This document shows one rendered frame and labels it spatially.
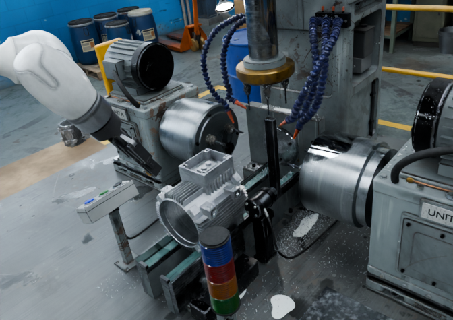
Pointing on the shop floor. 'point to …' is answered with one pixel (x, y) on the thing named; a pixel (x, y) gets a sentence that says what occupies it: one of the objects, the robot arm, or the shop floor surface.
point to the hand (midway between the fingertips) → (148, 164)
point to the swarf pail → (445, 40)
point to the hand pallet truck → (189, 37)
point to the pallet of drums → (85, 44)
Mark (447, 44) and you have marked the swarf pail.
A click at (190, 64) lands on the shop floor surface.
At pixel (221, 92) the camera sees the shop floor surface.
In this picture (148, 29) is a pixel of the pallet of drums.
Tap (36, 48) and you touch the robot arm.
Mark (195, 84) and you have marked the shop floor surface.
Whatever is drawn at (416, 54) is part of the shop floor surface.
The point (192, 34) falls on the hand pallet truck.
